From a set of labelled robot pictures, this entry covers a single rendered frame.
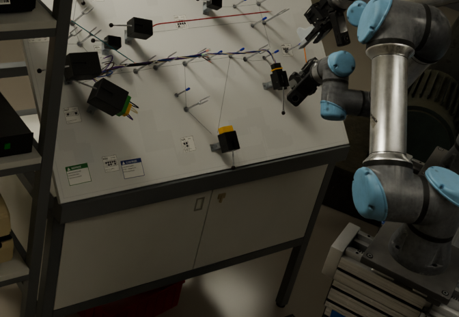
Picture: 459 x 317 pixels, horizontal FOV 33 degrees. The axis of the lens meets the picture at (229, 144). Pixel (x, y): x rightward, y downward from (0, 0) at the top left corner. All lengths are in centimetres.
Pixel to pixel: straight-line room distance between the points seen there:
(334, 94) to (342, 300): 58
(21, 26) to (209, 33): 94
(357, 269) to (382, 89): 45
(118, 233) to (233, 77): 67
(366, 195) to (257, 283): 181
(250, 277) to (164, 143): 122
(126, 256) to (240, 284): 98
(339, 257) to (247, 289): 155
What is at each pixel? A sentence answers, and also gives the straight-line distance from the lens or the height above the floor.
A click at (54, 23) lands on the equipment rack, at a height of 145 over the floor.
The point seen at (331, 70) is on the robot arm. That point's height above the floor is 138.
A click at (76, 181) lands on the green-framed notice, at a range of 233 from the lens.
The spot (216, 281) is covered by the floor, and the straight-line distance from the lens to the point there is 348.
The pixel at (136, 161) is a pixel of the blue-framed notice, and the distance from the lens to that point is 243.
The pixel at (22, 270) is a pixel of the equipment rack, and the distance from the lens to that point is 239.
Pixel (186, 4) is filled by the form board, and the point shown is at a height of 128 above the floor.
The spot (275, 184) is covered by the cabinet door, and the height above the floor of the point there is 72.
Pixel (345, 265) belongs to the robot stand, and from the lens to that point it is 198.
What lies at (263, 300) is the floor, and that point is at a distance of 346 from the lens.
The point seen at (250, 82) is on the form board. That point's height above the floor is 107.
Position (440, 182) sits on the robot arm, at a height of 139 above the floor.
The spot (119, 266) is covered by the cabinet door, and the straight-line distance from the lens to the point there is 265.
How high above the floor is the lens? 225
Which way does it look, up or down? 30 degrees down
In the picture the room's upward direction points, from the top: 14 degrees clockwise
